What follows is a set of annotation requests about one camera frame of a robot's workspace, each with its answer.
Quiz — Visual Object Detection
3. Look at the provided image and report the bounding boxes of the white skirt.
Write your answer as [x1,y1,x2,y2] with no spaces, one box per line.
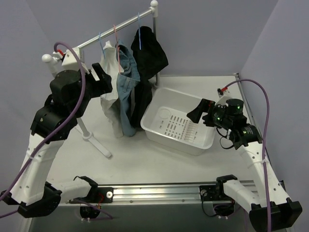
[99,40,124,138]

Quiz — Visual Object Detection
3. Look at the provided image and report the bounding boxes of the blue denim skirt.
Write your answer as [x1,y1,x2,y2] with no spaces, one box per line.
[116,44,140,137]

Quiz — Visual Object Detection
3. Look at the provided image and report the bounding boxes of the light blue wire hanger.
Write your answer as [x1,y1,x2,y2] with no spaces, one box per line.
[98,32,105,59]

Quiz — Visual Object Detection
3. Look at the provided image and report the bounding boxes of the pink wire hanger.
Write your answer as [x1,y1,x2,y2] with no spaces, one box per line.
[113,25,123,74]

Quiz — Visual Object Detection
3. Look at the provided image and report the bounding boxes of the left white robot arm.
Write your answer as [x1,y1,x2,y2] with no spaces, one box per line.
[0,63,112,218]

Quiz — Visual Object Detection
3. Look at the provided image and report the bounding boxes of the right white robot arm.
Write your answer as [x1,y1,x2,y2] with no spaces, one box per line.
[187,99,302,232]

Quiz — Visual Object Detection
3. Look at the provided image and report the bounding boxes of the white plastic basket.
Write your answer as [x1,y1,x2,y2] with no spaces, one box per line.
[140,88,216,156]

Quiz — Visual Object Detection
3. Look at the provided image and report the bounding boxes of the silver clothes rack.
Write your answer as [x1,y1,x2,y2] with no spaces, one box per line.
[42,0,158,158]

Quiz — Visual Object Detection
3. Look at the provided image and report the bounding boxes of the black garment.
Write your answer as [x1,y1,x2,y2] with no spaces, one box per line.
[131,26,169,128]

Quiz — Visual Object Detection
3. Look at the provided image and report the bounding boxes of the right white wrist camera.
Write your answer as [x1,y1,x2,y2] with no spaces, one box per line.
[216,87,232,105]

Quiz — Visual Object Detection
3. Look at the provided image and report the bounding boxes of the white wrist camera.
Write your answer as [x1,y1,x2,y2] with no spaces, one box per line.
[216,87,232,105]
[53,47,86,71]

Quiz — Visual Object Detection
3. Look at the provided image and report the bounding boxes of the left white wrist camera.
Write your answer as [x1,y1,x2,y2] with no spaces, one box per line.
[53,47,86,71]

